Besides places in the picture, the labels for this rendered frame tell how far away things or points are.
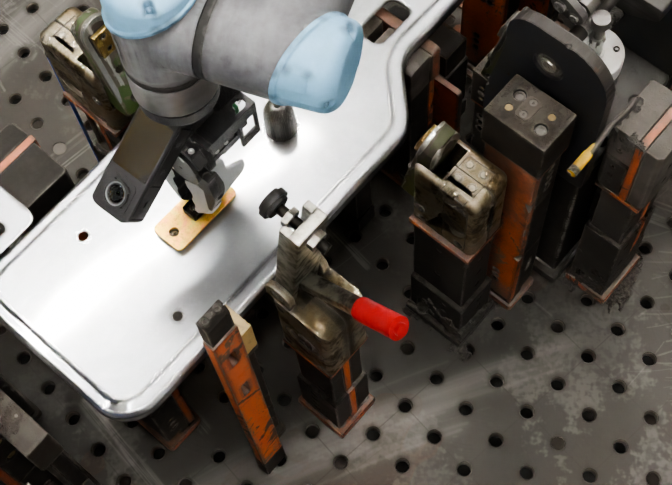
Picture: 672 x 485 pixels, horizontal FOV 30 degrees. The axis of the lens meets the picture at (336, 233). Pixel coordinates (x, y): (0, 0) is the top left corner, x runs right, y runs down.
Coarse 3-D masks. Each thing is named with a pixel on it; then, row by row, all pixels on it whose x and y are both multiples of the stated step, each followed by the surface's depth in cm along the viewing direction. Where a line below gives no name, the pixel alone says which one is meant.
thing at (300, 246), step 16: (272, 192) 101; (272, 208) 100; (288, 208) 101; (304, 208) 100; (288, 224) 101; (304, 224) 99; (320, 224) 100; (288, 240) 99; (304, 240) 99; (320, 240) 100; (288, 256) 103; (304, 256) 104; (320, 256) 110; (288, 272) 107; (304, 272) 109; (288, 288) 112
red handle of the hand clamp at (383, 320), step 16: (304, 288) 112; (320, 288) 110; (336, 288) 109; (336, 304) 108; (352, 304) 107; (368, 304) 105; (368, 320) 105; (384, 320) 103; (400, 320) 103; (400, 336) 103
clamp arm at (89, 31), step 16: (80, 16) 120; (96, 16) 120; (80, 32) 120; (96, 32) 121; (80, 48) 123; (96, 48) 122; (112, 48) 123; (96, 64) 123; (112, 64) 125; (112, 80) 126; (112, 96) 128; (128, 96) 129; (128, 112) 130
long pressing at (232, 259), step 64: (384, 0) 133; (448, 0) 132; (384, 64) 130; (320, 128) 127; (384, 128) 127; (256, 192) 125; (320, 192) 124; (64, 256) 123; (128, 256) 123; (192, 256) 122; (256, 256) 122; (0, 320) 121; (64, 320) 120; (128, 320) 120; (192, 320) 120; (128, 384) 117
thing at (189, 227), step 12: (228, 192) 124; (180, 204) 124; (192, 204) 123; (168, 216) 123; (180, 216) 123; (192, 216) 122; (204, 216) 123; (156, 228) 123; (168, 228) 123; (180, 228) 123; (192, 228) 122; (168, 240) 122; (180, 240) 122; (192, 240) 122
